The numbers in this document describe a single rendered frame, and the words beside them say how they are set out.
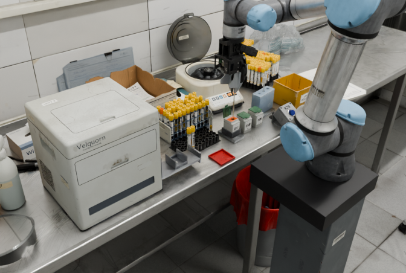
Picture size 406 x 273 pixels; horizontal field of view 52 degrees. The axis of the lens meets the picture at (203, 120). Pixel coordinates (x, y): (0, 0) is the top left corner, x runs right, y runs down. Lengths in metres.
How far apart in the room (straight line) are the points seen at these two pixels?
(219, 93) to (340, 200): 0.72
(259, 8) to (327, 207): 0.60
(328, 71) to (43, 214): 0.89
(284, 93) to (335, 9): 0.87
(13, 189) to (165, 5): 1.02
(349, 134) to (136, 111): 0.60
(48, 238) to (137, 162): 0.32
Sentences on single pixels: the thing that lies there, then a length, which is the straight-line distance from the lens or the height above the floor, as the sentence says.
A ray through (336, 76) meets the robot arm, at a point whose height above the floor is 1.33.
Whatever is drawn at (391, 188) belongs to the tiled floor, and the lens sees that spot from 2.98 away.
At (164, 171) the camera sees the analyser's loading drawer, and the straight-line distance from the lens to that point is 1.36.
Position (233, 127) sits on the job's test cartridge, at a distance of 1.55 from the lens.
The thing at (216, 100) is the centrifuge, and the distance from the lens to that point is 1.74.
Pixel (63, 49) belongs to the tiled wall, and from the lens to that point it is 1.71.
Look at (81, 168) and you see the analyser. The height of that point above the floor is 1.09.
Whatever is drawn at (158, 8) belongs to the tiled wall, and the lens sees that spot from 1.89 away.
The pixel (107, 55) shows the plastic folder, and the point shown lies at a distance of 1.79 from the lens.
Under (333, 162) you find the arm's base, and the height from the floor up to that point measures 1.00.
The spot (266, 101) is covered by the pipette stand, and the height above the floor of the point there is 0.94.
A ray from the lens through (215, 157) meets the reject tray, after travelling 1.48.
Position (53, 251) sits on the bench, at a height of 0.88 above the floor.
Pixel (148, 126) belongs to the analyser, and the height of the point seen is 1.13.
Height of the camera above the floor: 1.77
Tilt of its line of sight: 32 degrees down
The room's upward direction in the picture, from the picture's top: 1 degrees clockwise
